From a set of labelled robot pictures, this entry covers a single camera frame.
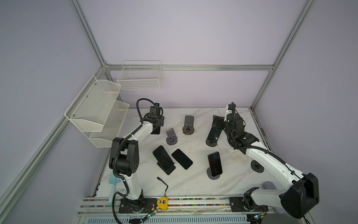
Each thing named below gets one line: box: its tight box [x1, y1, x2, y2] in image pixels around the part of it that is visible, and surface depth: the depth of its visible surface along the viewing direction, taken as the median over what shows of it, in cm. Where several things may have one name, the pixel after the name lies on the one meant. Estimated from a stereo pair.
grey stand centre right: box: [205, 138, 218, 147], surface depth 100 cm
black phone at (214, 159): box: [207, 151, 223, 177], surface depth 79 cm
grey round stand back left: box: [165, 127, 178, 146], surface depth 97 cm
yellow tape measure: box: [156, 176, 169, 210], surface depth 75 cm
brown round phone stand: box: [182, 114, 195, 136], surface depth 103 cm
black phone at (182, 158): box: [171, 148, 193, 170], surface depth 93 cm
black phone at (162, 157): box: [152, 145, 175, 172], surface depth 80 cm
